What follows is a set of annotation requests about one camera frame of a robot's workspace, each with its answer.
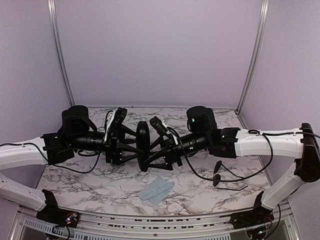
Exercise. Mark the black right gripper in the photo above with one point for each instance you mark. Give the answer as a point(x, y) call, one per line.
point(170, 149)

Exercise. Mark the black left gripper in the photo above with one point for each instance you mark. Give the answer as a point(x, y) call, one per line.
point(112, 152)

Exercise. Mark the black glasses case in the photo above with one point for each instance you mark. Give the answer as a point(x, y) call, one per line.
point(143, 144)

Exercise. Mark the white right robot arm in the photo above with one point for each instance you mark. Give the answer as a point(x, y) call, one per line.
point(232, 142)

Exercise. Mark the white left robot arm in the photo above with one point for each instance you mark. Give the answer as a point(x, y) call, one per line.
point(77, 132)

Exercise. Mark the black rimless sunglasses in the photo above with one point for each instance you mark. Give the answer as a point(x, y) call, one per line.
point(217, 176)

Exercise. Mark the light blue cloth front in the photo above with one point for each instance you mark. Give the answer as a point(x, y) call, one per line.
point(156, 191)

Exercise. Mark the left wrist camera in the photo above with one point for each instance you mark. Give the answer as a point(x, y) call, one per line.
point(113, 122)

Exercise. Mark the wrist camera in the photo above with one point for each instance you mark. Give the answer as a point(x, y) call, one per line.
point(158, 125)
point(113, 122)

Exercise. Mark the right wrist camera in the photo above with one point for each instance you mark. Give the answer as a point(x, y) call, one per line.
point(158, 125)

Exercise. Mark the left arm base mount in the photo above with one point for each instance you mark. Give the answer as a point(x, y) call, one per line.
point(53, 214)

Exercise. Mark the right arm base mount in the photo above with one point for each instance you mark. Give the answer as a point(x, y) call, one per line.
point(256, 216)

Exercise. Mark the aluminium front rail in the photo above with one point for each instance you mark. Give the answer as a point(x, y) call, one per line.
point(103, 226)

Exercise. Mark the aluminium frame post left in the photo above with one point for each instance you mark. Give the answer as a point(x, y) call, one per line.
point(52, 11)

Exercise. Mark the aluminium frame post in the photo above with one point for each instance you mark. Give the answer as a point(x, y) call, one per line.
point(261, 27)
point(52, 11)

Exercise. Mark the aluminium frame post right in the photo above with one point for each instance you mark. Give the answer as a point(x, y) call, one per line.
point(261, 27)

